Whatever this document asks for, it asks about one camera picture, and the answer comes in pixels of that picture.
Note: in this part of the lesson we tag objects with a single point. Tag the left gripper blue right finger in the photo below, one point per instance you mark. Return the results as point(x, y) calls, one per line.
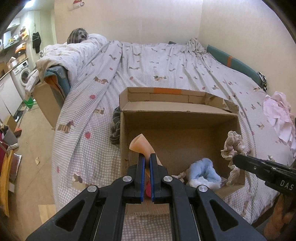
point(197, 213)

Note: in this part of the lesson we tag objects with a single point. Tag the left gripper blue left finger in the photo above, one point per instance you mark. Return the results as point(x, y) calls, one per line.
point(96, 213)

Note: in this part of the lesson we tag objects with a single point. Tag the blue fluffy plush scrunchie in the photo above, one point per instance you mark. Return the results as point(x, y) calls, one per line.
point(204, 167)

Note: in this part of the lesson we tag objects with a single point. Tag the clear googly-eye toy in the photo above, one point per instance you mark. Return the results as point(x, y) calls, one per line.
point(224, 182)

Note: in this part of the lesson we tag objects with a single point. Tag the pink rubber duck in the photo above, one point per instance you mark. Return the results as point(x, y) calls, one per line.
point(148, 189)

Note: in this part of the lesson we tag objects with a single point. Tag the beige lace scrunchie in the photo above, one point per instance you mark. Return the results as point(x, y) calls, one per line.
point(233, 146)

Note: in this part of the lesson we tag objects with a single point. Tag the orange tan soft piece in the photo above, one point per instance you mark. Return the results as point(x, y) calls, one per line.
point(142, 146)

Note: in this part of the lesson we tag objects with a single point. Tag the white knotted cloth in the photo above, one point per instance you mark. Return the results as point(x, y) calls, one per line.
point(199, 181)

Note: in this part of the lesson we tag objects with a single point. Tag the person's right hand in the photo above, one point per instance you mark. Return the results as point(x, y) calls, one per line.
point(279, 218)

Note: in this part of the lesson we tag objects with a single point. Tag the checkered dog-print bedsheet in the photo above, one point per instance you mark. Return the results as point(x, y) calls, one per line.
point(82, 145)

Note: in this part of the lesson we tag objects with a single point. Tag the pink crumpled cloth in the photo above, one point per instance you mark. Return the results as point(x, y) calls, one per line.
point(278, 113)

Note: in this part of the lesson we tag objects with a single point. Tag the dark striped cloth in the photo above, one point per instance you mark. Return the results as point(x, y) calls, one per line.
point(115, 129)

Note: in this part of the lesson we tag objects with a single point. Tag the open brown cardboard box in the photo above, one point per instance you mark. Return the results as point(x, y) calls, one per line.
point(182, 126)

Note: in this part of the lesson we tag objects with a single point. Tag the yellow wooden chair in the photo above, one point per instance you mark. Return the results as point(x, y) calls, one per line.
point(4, 182)

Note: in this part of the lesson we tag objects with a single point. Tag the brown bedside cardboard box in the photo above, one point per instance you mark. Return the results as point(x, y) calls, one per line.
point(50, 101)

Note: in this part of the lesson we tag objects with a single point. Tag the teal bolster pillow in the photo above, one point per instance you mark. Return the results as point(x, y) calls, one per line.
point(238, 65)

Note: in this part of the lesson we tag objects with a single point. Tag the green dustpan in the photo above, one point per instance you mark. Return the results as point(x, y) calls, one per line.
point(30, 102)

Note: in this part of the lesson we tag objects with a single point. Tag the white kitchen cabinet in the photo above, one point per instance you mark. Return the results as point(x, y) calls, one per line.
point(10, 95)

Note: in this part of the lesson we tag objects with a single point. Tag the white folded duvet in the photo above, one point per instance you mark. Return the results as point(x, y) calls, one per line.
point(73, 57)

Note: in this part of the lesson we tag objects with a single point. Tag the white washing machine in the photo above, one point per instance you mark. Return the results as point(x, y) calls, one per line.
point(20, 76)

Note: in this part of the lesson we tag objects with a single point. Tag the grey striped plush toy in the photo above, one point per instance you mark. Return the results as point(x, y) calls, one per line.
point(77, 36)

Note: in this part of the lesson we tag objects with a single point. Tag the black hanging garment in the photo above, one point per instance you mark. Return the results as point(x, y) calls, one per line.
point(36, 42)

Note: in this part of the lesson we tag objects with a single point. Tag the red wall decoration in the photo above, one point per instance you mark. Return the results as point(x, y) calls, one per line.
point(76, 4)

